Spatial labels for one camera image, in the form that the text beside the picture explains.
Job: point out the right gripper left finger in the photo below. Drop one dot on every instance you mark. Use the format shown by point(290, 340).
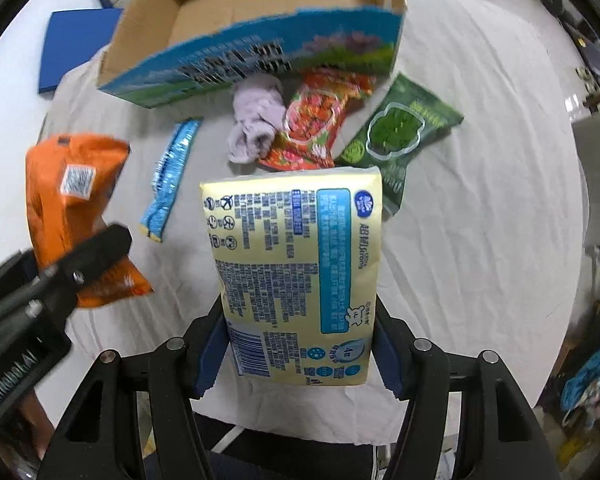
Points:
point(179, 371)

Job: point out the blue foam mat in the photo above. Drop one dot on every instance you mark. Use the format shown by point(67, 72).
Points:
point(72, 37)

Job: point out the red floral wipes packet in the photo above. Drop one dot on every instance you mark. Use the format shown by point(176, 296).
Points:
point(314, 117)

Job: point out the person's left hand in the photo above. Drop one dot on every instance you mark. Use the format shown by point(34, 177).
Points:
point(25, 432)

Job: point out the green wipes packet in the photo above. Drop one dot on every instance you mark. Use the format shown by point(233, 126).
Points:
point(407, 119)

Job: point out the blue clutter pile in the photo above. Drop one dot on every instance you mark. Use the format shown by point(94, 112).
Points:
point(583, 391)

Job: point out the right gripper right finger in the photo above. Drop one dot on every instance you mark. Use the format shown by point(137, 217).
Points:
point(417, 372)

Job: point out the white tablecloth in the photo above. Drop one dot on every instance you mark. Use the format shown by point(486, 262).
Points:
point(485, 250)

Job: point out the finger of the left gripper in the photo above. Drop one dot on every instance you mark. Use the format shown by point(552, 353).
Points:
point(88, 261)

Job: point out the orange snack packet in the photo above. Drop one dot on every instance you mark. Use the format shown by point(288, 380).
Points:
point(69, 182)

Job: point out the cardboard box with blue print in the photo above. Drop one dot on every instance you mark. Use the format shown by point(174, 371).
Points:
point(164, 51)

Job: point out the blue long snack packet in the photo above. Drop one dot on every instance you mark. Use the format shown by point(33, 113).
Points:
point(167, 178)

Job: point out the lavender cloth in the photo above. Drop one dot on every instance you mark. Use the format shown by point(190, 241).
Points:
point(259, 111)

